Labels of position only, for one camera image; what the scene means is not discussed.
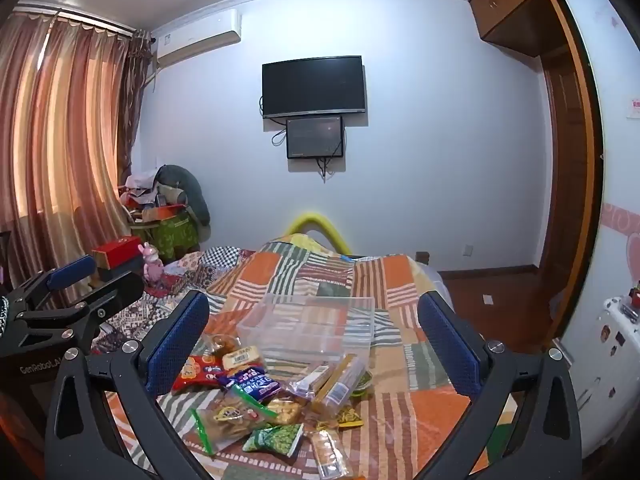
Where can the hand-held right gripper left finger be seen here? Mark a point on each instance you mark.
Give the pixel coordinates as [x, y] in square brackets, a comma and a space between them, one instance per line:
[175, 345]

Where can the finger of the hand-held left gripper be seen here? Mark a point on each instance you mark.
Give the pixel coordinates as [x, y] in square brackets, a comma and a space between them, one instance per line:
[117, 287]
[70, 270]

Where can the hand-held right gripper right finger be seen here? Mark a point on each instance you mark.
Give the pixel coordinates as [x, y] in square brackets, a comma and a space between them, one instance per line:
[450, 345]

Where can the red snack packet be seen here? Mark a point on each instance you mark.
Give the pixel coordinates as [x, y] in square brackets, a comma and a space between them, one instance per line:
[195, 372]

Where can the toast slices pack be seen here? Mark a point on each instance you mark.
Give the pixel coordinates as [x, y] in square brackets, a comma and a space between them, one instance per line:
[242, 358]

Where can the blue snack packet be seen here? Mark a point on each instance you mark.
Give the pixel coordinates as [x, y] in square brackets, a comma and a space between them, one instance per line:
[255, 384]

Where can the long cracker packet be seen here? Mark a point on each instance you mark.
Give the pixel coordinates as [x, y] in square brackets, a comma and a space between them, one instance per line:
[340, 380]

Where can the small yellow packet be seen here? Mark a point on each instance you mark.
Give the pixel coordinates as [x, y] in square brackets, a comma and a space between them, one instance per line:
[350, 416]

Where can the clear plastic bag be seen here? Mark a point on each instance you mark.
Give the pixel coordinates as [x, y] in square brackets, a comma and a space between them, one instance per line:
[310, 330]

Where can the zip bag of snacks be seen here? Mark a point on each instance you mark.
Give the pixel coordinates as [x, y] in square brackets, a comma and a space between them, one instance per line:
[230, 420]

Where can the red box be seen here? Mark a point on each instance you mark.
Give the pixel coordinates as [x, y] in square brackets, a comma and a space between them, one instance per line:
[117, 250]

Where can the pink rabbit toy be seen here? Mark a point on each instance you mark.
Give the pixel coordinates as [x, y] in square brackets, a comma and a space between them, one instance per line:
[151, 262]

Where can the clear brown jelly cup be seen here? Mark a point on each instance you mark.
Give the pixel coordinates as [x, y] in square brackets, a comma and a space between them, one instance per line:
[220, 344]

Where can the white paper scrap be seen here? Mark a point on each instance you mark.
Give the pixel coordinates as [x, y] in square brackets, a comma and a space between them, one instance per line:
[488, 299]

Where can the green printed bag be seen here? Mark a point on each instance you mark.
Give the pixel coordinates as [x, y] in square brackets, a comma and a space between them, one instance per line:
[172, 235]

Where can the checked patterned quilt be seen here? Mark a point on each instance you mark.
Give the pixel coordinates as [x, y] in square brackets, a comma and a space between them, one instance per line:
[210, 270]

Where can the small green packet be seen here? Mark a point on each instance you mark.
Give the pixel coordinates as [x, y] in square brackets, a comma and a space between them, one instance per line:
[365, 381]

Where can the orange striped patchwork blanket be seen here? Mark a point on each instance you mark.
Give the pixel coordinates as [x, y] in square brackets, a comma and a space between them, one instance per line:
[380, 410]

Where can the pile of clutter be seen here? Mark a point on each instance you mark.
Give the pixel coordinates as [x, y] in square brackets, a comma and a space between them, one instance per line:
[145, 195]

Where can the grey plush pillow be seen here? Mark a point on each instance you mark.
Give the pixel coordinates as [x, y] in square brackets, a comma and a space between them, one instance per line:
[185, 185]

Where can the clear packet of yellow puffs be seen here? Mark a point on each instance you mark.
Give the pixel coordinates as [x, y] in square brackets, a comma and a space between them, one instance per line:
[287, 407]

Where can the green pea packet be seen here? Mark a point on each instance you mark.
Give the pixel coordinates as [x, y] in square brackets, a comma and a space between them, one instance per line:
[272, 437]

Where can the pink striped curtain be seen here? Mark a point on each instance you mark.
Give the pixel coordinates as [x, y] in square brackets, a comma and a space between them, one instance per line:
[60, 135]

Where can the small clear beige packet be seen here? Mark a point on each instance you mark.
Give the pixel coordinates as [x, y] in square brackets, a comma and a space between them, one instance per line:
[315, 377]

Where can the white appliance with stickers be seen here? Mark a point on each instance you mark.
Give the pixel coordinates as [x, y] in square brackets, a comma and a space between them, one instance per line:
[610, 360]

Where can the clear round cracker packet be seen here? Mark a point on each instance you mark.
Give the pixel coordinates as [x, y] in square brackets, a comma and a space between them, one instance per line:
[327, 452]

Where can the wooden door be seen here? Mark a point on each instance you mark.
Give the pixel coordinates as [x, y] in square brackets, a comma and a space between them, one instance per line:
[565, 185]

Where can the white sliding wardrobe door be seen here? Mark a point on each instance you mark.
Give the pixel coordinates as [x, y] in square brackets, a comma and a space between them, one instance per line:
[615, 160]

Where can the white air conditioner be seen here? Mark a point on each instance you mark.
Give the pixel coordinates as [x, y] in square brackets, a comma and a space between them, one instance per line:
[197, 35]

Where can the wooden overhead cabinet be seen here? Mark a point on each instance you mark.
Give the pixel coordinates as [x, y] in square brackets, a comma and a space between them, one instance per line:
[510, 10]

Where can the small black wall monitor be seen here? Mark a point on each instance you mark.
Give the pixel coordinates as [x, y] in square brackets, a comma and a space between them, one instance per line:
[315, 137]

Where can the black wall television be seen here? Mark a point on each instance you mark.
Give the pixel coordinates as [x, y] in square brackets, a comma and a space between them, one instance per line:
[312, 85]

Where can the pink wall sticker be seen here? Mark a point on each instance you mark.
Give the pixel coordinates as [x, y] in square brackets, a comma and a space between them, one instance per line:
[635, 108]

